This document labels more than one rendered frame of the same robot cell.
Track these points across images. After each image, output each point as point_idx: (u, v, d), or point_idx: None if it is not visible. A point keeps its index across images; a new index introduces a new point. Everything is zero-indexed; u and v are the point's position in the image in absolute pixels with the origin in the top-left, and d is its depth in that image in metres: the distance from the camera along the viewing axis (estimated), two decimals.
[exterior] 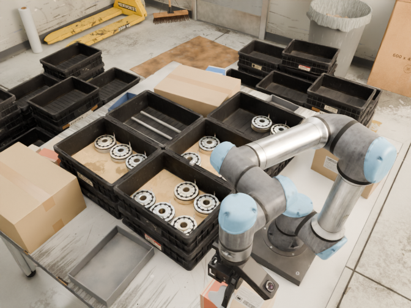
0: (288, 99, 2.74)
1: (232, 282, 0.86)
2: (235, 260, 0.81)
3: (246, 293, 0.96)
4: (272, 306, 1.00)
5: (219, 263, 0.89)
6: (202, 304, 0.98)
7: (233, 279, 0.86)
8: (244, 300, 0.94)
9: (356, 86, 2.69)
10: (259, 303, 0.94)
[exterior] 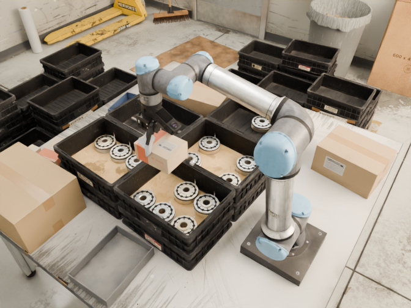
0: (288, 99, 2.74)
1: (151, 124, 1.30)
2: (149, 104, 1.25)
3: (166, 142, 1.39)
4: (186, 156, 1.43)
5: (143, 115, 1.33)
6: (136, 153, 1.42)
7: (151, 123, 1.30)
8: (164, 146, 1.38)
9: (356, 86, 2.69)
10: (173, 147, 1.37)
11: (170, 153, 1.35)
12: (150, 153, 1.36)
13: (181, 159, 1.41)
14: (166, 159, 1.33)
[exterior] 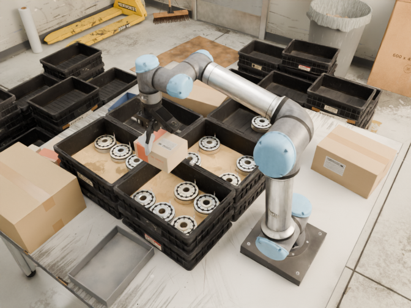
0: None
1: (150, 123, 1.30)
2: (149, 102, 1.24)
3: (166, 141, 1.39)
4: (186, 154, 1.43)
5: (143, 113, 1.32)
6: (136, 151, 1.42)
7: (151, 121, 1.30)
8: (163, 145, 1.37)
9: (356, 86, 2.69)
10: (173, 146, 1.37)
11: (170, 152, 1.34)
12: (150, 152, 1.36)
13: (181, 157, 1.41)
14: (166, 157, 1.32)
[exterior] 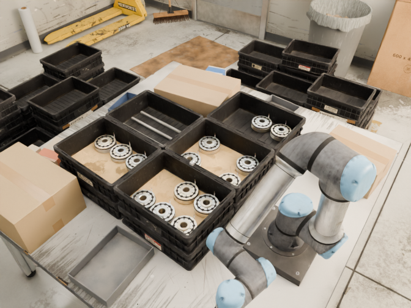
0: (288, 99, 2.74)
1: None
2: None
3: None
4: None
5: None
6: None
7: None
8: None
9: (356, 86, 2.69)
10: None
11: None
12: None
13: None
14: None
